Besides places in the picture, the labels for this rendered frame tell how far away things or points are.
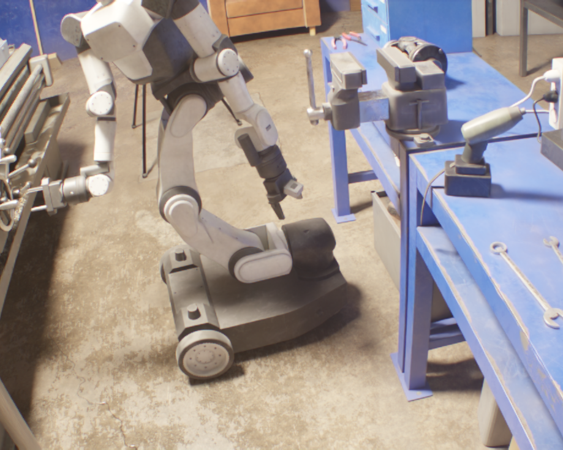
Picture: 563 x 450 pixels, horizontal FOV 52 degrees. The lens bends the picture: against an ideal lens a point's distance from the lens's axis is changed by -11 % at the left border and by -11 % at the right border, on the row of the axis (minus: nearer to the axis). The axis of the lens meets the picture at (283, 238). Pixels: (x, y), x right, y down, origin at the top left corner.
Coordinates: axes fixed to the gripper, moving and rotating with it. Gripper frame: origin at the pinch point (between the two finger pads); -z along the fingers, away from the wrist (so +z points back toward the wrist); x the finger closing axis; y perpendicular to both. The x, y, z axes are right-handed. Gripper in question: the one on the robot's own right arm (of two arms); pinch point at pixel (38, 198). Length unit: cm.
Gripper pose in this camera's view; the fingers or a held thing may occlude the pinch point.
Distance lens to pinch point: 211.5
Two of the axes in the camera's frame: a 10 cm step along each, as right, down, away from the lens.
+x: -1.5, -9.5, -2.8
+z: 9.8, -1.7, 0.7
